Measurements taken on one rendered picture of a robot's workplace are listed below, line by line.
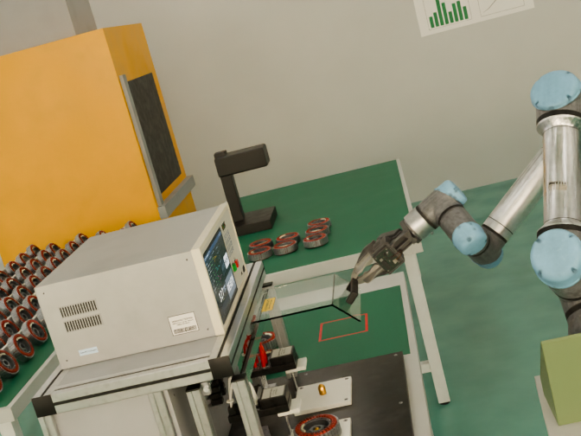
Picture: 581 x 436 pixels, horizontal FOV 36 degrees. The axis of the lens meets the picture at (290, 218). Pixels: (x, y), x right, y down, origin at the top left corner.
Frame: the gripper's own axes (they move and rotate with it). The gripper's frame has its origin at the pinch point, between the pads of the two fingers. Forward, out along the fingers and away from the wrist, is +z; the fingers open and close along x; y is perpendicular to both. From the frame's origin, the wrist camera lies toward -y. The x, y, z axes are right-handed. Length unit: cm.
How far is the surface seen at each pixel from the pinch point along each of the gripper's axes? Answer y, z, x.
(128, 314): 37, 34, -37
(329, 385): 0.7, 25.5, 16.8
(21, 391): -55, 125, -37
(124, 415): 50, 45, -23
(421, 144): -503, -3, 71
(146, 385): 51, 36, -25
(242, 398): 49, 24, -9
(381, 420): 24.4, 14.5, 24.5
